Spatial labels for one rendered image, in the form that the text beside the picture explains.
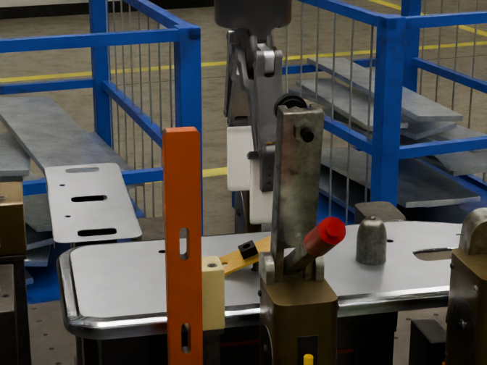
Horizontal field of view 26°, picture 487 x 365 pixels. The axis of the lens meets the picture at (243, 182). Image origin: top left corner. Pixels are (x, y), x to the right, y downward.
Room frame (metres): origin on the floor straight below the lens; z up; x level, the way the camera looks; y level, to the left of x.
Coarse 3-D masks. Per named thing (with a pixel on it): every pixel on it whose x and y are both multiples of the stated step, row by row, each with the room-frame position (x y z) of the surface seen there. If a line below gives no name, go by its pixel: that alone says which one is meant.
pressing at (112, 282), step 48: (144, 240) 1.11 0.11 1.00; (240, 240) 1.10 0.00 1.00; (432, 240) 1.10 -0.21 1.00; (96, 288) 0.97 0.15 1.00; (144, 288) 0.97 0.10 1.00; (240, 288) 0.97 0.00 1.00; (336, 288) 0.97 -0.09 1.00; (384, 288) 0.97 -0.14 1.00; (432, 288) 0.96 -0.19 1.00; (96, 336) 0.88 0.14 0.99
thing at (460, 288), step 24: (456, 264) 0.89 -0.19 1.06; (480, 264) 0.87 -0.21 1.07; (456, 288) 0.88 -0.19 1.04; (480, 288) 0.84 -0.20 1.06; (456, 312) 0.88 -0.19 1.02; (480, 312) 0.83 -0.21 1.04; (456, 336) 0.88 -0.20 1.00; (480, 336) 0.83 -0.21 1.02; (456, 360) 0.87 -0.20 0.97; (480, 360) 0.83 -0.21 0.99
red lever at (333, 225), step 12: (324, 228) 0.77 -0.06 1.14; (336, 228) 0.76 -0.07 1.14; (312, 240) 0.78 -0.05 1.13; (324, 240) 0.76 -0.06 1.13; (336, 240) 0.76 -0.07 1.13; (300, 252) 0.83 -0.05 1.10; (312, 252) 0.79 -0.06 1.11; (324, 252) 0.79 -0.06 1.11; (288, 264) 0.86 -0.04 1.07; (300, 264) 0.85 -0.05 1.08
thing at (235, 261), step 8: (264, 240) 1.04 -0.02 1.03; (240, 248) 1.02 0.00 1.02; (248, 248) 1.01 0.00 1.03; (256, 248) 1.01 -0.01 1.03; (264, 248) 1.02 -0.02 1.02; (224, 256) 1.03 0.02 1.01; (232, 256) 1.03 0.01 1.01; (240, 256) 1.02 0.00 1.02; (248, 256) 1.01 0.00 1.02; (256, 256) 1.01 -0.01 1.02; (224, 264) 1.02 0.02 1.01; (232, 264) 1.01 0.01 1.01; (240, 264) 1.00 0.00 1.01; (248, 264) 1.00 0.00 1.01
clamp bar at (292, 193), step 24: (288, 96) 0.89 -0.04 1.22; (288, 120) 0.85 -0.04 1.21; (312, 120) 0.85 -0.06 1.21; (288, 144) 0.85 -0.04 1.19; (312, 144) 0.86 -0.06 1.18; (288, 168) 0.86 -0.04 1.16; (312, 168) 0.86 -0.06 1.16; (288, 192) 0.86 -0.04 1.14; (312, 192) 0.87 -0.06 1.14; (288, 216) 0.86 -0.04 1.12; (312, 216) 0.87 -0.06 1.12; (288, 240) 0.87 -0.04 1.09; (312, 264) 0.88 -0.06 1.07
